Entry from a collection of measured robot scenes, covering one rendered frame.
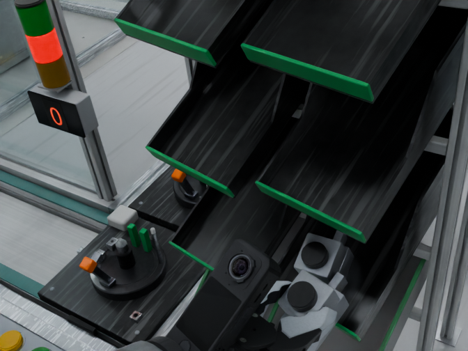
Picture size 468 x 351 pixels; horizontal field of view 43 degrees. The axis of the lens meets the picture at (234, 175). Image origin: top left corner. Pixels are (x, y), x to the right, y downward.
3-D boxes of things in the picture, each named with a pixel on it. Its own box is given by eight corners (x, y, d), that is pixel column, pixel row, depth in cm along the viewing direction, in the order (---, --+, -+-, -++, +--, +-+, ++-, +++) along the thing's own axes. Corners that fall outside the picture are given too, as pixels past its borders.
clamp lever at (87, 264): (108, 286, 103) (86, 270, 97) (99, 282, 104) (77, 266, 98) (119, 268, 104) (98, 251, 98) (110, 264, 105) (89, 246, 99)
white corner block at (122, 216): (127, 239, 118) (122, 224, 116) (110, 231, 121) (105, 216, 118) (141, 223, 121) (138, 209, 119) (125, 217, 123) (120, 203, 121)
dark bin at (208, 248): (247, 294, 74) (224, 274, 69) (175, 248, 82) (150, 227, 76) (363, 120, 80) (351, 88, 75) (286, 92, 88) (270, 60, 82)
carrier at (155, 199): (225, 251, 113) (217, 202, 105) (129, 213, 124) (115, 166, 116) (285, 177, 128) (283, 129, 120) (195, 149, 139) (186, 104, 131)
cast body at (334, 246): (336, 304, 70) (320, 285, 65) (303, 293, 73) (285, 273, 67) (361, 242, 73) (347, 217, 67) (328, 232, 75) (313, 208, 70)
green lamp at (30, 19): (39, 38, 98) (29, 10, 95) (18, 33, 100) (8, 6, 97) (60, 26, 101) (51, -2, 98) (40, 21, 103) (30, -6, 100)
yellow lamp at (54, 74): (56, 90, 104) (48, 66, 101) (37, 85, 107) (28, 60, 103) (76, 77, 107) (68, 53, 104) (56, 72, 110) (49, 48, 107)
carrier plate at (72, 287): (141, 354, 97) (138, 346, 96) (40, 299, 108) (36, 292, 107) (221, 256, 112) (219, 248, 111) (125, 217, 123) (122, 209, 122)
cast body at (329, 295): (316, 352, 64) (298, 331, 59) (285, 330, 67) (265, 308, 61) (361, 290, 66) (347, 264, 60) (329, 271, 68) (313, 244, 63)
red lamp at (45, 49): (48, 65, 101) (39, 39, 98) (28, 60, 103) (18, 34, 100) (68, 52, 104) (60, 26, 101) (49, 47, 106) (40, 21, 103)
